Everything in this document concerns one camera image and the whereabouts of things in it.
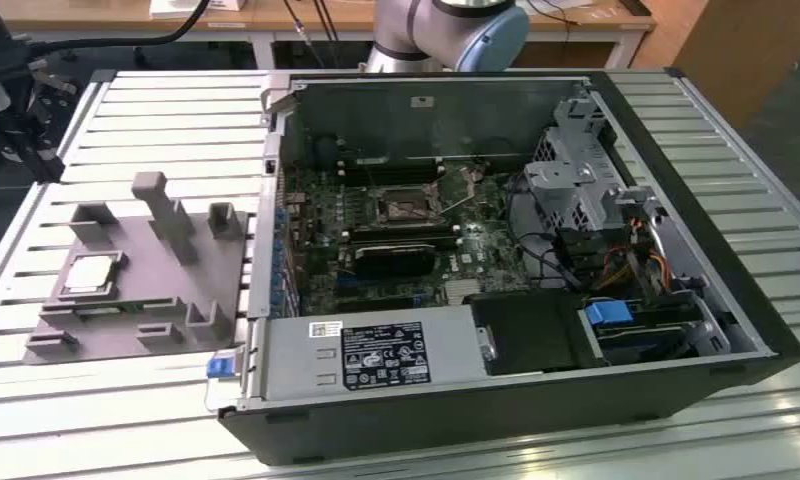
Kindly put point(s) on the silver CPU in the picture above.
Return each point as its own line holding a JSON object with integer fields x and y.
{"x": 92, "y": 274}

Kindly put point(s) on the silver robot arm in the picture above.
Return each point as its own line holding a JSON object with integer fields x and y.
{"x": 400, "y": 30}

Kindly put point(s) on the black RAM slot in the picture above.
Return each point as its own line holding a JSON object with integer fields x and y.
{"x": 400, "y": 245}
{"x": 400, "y": 236}
{"x": 400, "y": 240}
{"x": 387, "y": 170}
{"x": 387, "y": 176}
{"x": 387, "y": 181}
{"x": 387, "y": 165}
{"x": 400, "y": 231}

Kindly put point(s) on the CPU socket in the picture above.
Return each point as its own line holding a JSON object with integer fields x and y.
{"x": 400, "y": 206}

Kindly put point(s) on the blue expansion slot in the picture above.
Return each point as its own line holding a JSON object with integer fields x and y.
{"x": 415, "y": 301}

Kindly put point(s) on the black expansion card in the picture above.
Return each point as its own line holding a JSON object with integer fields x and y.
{"x": 393, "y": 257}

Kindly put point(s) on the metal locking lever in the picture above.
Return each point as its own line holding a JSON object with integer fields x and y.
{"x": 460, "y": 200}

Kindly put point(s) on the silver chipset heatsink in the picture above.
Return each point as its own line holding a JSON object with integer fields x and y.
{"x": 456, "y": 291}

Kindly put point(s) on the green motherboard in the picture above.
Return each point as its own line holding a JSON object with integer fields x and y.
{"x": 320, "y": 290}

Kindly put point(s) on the black plastic cover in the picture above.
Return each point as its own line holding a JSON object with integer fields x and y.
{"x": 533, "y": 330}

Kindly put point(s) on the grey metal drive cage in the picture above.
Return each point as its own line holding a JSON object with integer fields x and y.
{"x": 573, "y": 195}

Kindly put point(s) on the small white sticker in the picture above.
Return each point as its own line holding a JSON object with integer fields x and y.
{"x": 423, "y": 101}

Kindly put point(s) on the silver power supply unit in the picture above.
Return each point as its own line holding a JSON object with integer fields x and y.
{"x": 293, "y": 360}

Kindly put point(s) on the blue disk carrier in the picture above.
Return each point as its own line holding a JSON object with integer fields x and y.
{"x": 603, "y": 312}

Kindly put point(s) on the blue case latch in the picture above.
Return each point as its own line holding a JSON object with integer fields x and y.
{"x": 221, "y": 364}

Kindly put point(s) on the grey parts rack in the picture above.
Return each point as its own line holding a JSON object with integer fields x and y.
{"x": 153, "y": 280}

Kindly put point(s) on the black PC case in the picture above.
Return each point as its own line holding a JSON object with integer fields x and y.
{"x": 507, "y": 415}

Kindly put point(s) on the wooden desk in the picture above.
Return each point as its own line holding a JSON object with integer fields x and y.
{"x": 273, "y": 22}

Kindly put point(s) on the metal disk bay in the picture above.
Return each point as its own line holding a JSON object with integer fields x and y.
{"x": 707, "y": 335}

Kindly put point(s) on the white box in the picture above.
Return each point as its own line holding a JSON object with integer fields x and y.
{"x": 173, "y": 7}

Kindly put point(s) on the black equipment stand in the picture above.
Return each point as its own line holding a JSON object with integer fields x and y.
{"x": 40, "y": 125}

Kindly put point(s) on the brown wooden cabinet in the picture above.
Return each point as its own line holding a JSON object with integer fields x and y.
{"x": 720, "y": 50}

